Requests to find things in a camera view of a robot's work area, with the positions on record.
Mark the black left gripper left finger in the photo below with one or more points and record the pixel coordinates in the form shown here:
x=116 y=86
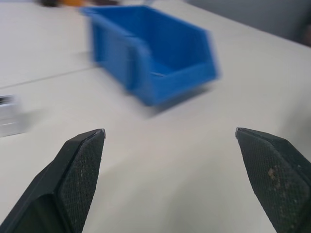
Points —
x=60 y=184

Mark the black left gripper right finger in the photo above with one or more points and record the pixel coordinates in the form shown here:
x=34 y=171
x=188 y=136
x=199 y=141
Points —
x=277 y=177

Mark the blue plastic storage bin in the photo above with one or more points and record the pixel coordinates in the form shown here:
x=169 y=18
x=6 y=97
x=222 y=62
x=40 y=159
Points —
x=155 y=55

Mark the small silver metal block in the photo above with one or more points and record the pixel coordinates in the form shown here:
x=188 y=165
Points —
x=9 y=116

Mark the dark blurred object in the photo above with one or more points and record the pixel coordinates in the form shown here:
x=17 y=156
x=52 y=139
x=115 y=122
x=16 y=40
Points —
x=49 y=2

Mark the orange blurred object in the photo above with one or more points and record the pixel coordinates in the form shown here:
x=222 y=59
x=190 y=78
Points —
x=73 y=2

